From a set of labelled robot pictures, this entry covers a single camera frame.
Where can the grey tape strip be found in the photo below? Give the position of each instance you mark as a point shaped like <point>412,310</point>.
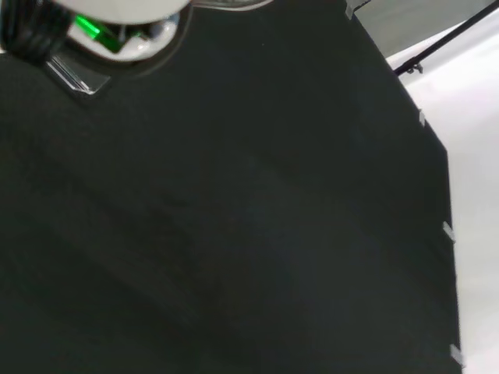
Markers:
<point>421,117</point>
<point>448,232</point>
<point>457,354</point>

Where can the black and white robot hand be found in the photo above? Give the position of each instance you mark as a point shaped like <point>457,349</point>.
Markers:
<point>128,23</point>

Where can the black bench cloth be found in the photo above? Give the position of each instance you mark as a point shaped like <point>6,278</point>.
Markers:
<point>234,214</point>

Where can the clear acrylic funnel stand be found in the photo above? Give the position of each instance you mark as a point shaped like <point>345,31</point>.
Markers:
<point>82,80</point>

